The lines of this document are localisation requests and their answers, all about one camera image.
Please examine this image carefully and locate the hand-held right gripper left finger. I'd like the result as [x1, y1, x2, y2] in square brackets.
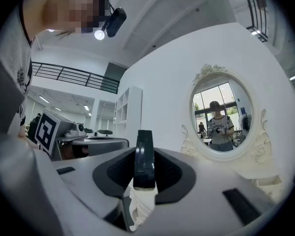
[51, 147, 137, 219]

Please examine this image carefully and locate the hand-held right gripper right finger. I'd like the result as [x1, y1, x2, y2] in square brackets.
[142, 147, 278, 231]

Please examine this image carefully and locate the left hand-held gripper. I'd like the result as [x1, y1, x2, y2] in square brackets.
[34, 109, 130, 161]

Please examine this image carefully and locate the cream dressing table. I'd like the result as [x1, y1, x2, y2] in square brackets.
[128, 166, 288, 232]

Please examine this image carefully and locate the person's left forearm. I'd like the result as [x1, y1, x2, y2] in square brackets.
[16, 128, 41, 150]

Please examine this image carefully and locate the white cubby shelf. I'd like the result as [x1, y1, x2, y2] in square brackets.
[112, 86, 144, 148]

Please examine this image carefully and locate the black mezzanine railing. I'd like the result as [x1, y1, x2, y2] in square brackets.
[31, 61, 120, 95]

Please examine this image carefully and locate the round ceiling lamp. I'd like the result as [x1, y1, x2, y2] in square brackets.
[94, 29, 106, 41]

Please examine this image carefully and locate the person's grey printed shirt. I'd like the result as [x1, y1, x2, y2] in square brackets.
[0, 0, 34, 137]

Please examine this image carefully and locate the person's head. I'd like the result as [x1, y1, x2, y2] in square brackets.
[23, 0, 111, 38]

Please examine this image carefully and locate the oval mirror white ornate frame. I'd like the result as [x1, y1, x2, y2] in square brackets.
[180, 63, 273, 164]

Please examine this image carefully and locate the black head camera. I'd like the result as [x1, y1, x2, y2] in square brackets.
[101, 7, 127, 38]

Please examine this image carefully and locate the black ceiling rail frame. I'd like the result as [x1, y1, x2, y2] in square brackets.
[240, 0, 269, 43]

